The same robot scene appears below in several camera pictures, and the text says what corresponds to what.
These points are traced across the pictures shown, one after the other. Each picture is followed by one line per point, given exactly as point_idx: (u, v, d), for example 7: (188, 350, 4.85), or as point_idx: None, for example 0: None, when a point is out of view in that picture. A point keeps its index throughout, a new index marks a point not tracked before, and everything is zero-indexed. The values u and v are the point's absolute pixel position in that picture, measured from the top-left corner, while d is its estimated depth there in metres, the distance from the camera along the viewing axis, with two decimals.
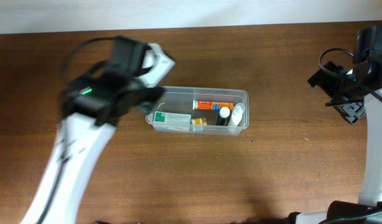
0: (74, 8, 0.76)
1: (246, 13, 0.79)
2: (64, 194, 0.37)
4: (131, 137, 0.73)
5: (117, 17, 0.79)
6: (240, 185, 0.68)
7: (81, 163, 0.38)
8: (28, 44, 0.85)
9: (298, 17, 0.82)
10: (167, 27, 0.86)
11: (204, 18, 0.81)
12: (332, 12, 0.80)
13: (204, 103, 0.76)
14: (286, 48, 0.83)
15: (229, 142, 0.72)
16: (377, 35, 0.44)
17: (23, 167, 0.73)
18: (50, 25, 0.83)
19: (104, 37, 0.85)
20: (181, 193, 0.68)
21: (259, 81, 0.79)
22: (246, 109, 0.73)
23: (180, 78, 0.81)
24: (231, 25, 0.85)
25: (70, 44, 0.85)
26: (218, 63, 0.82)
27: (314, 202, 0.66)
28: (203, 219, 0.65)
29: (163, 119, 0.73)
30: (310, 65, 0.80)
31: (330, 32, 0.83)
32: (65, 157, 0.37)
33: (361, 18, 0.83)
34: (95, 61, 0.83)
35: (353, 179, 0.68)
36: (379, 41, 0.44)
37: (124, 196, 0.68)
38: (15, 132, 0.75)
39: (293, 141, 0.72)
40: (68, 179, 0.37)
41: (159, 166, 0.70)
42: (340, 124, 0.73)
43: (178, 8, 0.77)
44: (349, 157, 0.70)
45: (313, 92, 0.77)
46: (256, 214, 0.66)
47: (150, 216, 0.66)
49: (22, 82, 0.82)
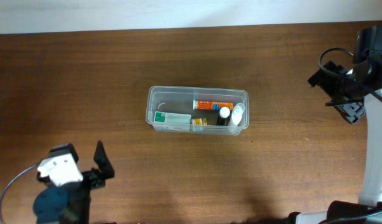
0: (74, 8, 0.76)
1: (246, 13, 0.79)
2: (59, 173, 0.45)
4: (130, 137, 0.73)
5: (117, 17, 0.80)
6: (240, 185, 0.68)
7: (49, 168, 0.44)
8: (29, 44, 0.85)
9: (297, 17, 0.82)
10: (167, 28, 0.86)
11: (203, 18, 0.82)
12: (331, 12, 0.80)
13: (204, 102, 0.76)
14: (286, 48, 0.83)
15: (229, 142, 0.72)
16: (376, 36, 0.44)
17: (19, 168, 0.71)
18: (50, 25, 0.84)
19: (104, 37, 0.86)
20: (181, 193, 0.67)
21: (259, 81, 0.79)
22: (246, 109, 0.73)
23: (180, 78, 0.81)
24: (231, 25, 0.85)
25: (70, 44, 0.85)
26: (218, 63, 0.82)
27: (314, 202, 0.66)
28: (203, 220, 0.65)
29: (163, 119, 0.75)
30: (310, 65, 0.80)
31: (329, 32, 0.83)
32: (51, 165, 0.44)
33: (361, 19, 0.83)
34: (94, 61, 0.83)
35: (353, 179, 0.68)
36: (379, 41, 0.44)
37: (123, 196, 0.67)
38: (13, 132, 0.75)
39: (293, 141, 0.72)
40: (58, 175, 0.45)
41: (159, 166, 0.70)
42: (340, 124, 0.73)
43: (178, 8, 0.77)
44: (349, 157, 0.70)
45: (313, 92, 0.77)
46: (256, 214, 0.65)
47: (149, 216, 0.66)
49: (22, 81, 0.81)
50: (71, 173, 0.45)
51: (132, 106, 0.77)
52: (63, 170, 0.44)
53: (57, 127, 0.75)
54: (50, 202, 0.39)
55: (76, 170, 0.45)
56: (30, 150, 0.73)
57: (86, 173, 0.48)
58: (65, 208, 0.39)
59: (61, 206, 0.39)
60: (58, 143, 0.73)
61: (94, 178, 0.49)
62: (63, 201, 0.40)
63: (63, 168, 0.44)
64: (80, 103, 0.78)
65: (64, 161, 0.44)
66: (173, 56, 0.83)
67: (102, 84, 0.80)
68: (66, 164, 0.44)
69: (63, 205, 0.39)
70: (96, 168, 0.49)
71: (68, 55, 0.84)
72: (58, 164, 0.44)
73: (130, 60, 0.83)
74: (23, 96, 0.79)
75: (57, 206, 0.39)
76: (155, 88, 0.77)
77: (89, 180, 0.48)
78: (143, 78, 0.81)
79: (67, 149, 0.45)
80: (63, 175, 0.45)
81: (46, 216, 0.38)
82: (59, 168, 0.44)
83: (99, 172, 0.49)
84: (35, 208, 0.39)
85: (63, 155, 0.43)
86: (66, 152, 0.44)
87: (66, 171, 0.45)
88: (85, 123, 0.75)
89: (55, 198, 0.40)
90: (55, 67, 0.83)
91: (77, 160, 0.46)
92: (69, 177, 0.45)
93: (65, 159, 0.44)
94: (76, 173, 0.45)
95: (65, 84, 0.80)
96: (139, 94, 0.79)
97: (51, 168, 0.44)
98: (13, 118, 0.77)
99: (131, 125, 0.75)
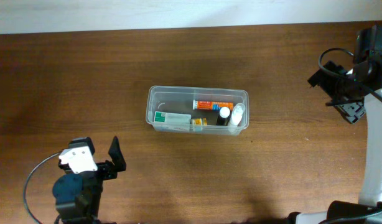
0: (74, 8, 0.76)
1: (246, 13, 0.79)
2: (76, 163, 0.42)
4: (131, 137, 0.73)
5: (117, 17, 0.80)
6: (240, 185, 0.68)
7: (68, 160, 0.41)
8: (29, 44, 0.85)
9: (297, 17, 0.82)
10: (167, 28, 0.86)
11: (204, 18, 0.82)
12: (331, 12, 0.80)
13: (204, 102, 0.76)
14: (286, 48, 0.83)
15: (229, 143, 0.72)
16: (376, 36, 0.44)
17: (19, 168, 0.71)
18: (51, 25, 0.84)
19: (104, 37, 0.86)
20: (181, 193, 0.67)
21: (259, 81, 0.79)
22: (246, 109, 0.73)
23: (180, 78, 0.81)
24: (231, 25, 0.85)
25: (70, 44, 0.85)
26: (218, 63, 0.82)
27: (314, 202, 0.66)
28: (203, 220, 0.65)
29: (163, 119, 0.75)
30: (310, 65, 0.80)
31: (330, 32, 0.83)
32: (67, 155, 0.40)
33: (361, 19, 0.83)
34: (94, 61, 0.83)
35: (353, 179, 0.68)
36: (379, 41, 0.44)
37: (124, 196, 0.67)
38: (13, 132, 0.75)
39: (293, 141, 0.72)
40: (76, 164, 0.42)
41: (159, 166, 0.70)
42: (340, 124, 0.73)
43: (178, 8, 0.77)
44: (349, 157, 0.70)
45: (313, 92, 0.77)
46: (256, 214, 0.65)
47: (149, 216, 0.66)
49: (22, 81, 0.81)
50: (88, 164, 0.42)
51: (132, 106, 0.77)
52: (81, 161, 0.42)
53: (57, 127, 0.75)
54: (67, 186, 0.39)
55: (92, 162, 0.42)
56: (30, 150, 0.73)
57: (101, 164, 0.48)
58: (80, 192, 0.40)
59: (77, 190, 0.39)
60: (58, 143, 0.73)
61: (107, 170, 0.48)
62: (79, 186, 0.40)
63: (79, 160, 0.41)
64: (80, 103, 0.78)
65: (81, 152, 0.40)
66: (173, 56, 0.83)
67: (102, 84, 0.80)
68: (83, 156, 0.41)
69: (79, 189, 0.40)
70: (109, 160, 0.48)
71: (68, 55, 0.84)
72: (75, 155, 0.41)
73: (130, 61, 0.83)
74: (24, 96, 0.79)
75: (73, 190, 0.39)
76: (156, 88, 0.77)
77: (102, 171, 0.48)
78: (143, 78, 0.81)
79: (84, 142, 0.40)
80: (80, 164, 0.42)
81: (65, 198, 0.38)
82: (76, 159, 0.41)
83: (112, 164, 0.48)
84: (53, 191, 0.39)
85: (80, 148, 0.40)
86: (84, 144, 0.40)
87: (83, 162, 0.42)
88: (85, 123, 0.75)
89: (70, 183, 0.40)
90: (55, 67, 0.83)
91: (94, 152, 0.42)
92: (86, 166, 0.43)
93: (82, 151, 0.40)
94: (92, 164, 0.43)
95: (65, 84, 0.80)
96: (139, 94, 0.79)
97: (69, 158, 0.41)
98: (13, 118, 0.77)
99: (131, 125, 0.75)
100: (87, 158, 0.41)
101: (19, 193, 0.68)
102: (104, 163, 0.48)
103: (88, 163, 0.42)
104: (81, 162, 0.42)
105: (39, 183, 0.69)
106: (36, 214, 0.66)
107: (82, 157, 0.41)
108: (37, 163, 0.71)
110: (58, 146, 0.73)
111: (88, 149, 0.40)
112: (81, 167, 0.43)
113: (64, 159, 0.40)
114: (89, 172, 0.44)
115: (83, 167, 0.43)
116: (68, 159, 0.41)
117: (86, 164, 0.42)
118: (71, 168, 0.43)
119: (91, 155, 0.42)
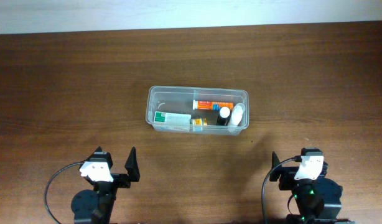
0: (74, 7, 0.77)
1: (244, 13, 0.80)
2: (93, 175, 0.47)
4: (130, 137, 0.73)
5: (117, 17, 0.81)
6: (241, 185, 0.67)
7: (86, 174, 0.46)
8: (32, 45, 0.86)
9: (295, 18, 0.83)
10: (167, 28, 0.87)
11: (204, 18, 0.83)
12: (329, 13, 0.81)
13: (204, 103, 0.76)
14: (286, 48, 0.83)
15: (229, 142, 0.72)
16: (325, 186, 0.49)
17: (20, 167, 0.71)
18: (52, 25, 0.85)
19: (104, 37, 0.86)
20: (181, 193, 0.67)
21: (259, 81, 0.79)
22: (246, 109, 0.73)
23: (180, 78, 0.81)
24: (231, 26, 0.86)
25: (71, 44, 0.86)
26: (218, 63, 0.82)
27: None
28: (203, 220, 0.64)
29: (163, 119, 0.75)
30: (309, 65, 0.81)
31: (328, 33, 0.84)
32: (83, 170, 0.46)
33: (357, 19, 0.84)
34: (94, 60, 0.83)
35: (353, 178, 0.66)
36: (326, 193, 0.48)
37: (123, 197, 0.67)
38: (13, 132, 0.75)
39: (293, 140, 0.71)
40: (92, 177, 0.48)
41: (158, 166, 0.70)
42: (340, 124, 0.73)
43: (177, 8, 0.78)
44: (349, 157, 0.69)
45: (313, 93, 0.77)
46: (257, 215, 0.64)
47: (148, 216, 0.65)
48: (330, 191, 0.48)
49: (23, 81, 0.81)
50: (105, 176, 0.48)
51: (132, 107, 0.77)
52: (99, 173, 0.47)
53: (58, 127, 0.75)
54: (84, 203, 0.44)
55: (109, 174, 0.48)
56: (30, 150, 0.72)
57: (116, 177, 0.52)
58: (96, 208, 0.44)
59: (93, 207, 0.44)
60: (58, 143, 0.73)
61: (121, 182, 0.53)
62: (96, 203, 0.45)
63: (97, 172, 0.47)
64: (79, 102, 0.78)
65: (100, 167, 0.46)
66: (173, 55, 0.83)
67: (102, 83, 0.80)
68: (101, 170, 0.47)
69: (95, 205, 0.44)
70: (123, 173, 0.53)
71: (69, 55, 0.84)
72: (94, 168, 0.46)
73: (130, 61, 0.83)
74: (24, 96, 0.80)
75: (90, 207, 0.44)
76: (156, 88, 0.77)
77: (118, 182, 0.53)
78: (142, 78, 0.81)
79: (104, 157, 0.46)
80: (98, 175, 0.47)
81: (81, 214, 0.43)
82: (94, 172, 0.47)
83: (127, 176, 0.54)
84: (73, 207, 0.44)
85: (99, 162, 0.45)
86: (103, 159, 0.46)
87: (101, 174, 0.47)
88: (85, 123, 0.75)
89: (88, 200, 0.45)
90: (55, 66, 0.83)
91: (111, 166, 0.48)
92: (103, 177, 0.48)
93: (101, 165, 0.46)
94: (108, 175, 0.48)
95: (66, 84, 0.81)
96: (139, 94, 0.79)
97: (89, 170, 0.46)
98: (13, 118, 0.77)
99: (130, 125, 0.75)
100: (104, 172, 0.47)
101: (18, 194, 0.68)
102: (119, 176, 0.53)
103: (102, 176, 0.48)
104: (97, 175, 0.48)
105: (39, 183, 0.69)
106: (35, 214, 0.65)
107: (100, 172, 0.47)
108: (37, 164, 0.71)
110: (58, 146, 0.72)
111: (106, 164, 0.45)
112: (96, 178, 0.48)
113: (83, 173, 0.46)
114: (105, 182, 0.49)
115: (99, 178, 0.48)
116: (86, 173, 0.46)
117: (102, 176, 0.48)
118: (90, 178, 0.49)
119: (108, 169, 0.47)
